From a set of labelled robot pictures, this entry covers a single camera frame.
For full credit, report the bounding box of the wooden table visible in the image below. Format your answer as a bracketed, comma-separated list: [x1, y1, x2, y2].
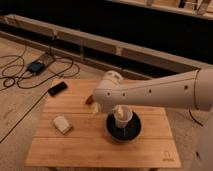
[25, 79, 181, 168]

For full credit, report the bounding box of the black round saucer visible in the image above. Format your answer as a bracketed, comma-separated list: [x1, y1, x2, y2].
[106, 113, 142, 141]

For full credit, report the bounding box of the long wooden beam frame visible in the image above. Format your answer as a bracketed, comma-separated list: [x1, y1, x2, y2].
[0, 14, 213, 79]

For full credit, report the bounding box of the black cable right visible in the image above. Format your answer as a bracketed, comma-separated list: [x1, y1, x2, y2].
[187, 108, 204, 127]

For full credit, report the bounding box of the white red-tipped tube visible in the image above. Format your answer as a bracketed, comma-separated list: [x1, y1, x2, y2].
[85, 95, 94, 105]

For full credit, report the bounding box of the black phone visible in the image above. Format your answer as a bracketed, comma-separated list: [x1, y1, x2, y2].
[48, 82, 67, 96]

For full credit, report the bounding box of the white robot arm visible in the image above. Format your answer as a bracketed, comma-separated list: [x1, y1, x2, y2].
[92, 68, 213, 171]

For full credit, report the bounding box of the small beige block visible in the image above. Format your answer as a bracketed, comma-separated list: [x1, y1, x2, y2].
[53, 116, 72, 134]

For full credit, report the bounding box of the blue power adapter box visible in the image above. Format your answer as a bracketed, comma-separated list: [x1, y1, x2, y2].
[27, 61, 45, 74]

